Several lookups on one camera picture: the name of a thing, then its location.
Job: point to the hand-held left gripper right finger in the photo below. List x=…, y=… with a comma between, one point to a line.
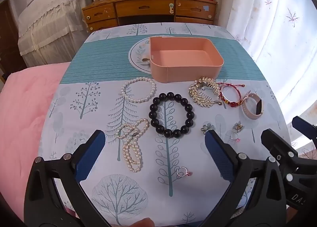
x=218, y=152

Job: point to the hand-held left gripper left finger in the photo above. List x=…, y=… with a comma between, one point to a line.
x=91, y=157

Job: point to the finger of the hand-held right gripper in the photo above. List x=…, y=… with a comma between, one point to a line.
x=272, y=140
x=303, y=125

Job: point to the pale blue flower earring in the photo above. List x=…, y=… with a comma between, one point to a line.
x=206, y=127

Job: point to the gold square earring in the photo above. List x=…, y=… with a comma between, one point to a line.
x=238, y=126

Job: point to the pink wristband watch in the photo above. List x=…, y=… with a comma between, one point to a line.
x=257, y=107

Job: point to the gold rhinestone hair claw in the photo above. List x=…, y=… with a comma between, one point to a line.
x=200, y=98

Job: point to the pink plastic box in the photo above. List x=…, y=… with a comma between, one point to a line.
x=188, y=71

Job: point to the person's left hand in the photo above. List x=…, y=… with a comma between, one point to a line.
x=141, y=223

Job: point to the pink blanket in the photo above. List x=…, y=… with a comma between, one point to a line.
x=24, y=118

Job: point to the white floral curtain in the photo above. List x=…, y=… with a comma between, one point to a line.
x=272, y=43

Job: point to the small white roll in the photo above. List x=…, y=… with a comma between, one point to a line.
x=146, y=59

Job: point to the lace covered furniture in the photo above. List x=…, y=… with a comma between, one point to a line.
x=49, y=24

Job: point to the dark wooden cabinet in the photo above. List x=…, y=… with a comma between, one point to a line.
x=10, y=38

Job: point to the green white adhesive hook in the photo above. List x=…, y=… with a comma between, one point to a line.
x=171, y=8

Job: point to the wooden desk with drawers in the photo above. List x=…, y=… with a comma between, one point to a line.
x=138, y=6

